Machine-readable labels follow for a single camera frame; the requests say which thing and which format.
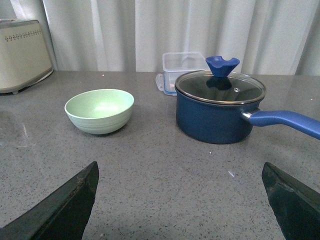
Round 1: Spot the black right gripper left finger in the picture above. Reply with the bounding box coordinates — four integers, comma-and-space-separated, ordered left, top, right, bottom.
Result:
0, 161, 99, 240

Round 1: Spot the cream toaster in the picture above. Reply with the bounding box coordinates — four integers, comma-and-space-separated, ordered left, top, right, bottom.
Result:
0, 19, 54, 94

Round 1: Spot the green bowl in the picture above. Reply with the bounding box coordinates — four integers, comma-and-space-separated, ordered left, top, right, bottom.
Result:
64, 89, 135, 135

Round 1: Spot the glass pot lid blue knob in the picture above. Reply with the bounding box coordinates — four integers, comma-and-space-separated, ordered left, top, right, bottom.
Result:
175, 56, 266, 105

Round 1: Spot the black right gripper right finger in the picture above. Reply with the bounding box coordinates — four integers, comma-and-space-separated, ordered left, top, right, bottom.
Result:
261, 162, 320, 240

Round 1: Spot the blue saucepan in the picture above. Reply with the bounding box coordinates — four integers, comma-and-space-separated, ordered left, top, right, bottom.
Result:
176, 93, 320, 144

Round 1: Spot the clear plastic food container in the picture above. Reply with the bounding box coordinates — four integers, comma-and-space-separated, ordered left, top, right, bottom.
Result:
155, 51, 209, 96

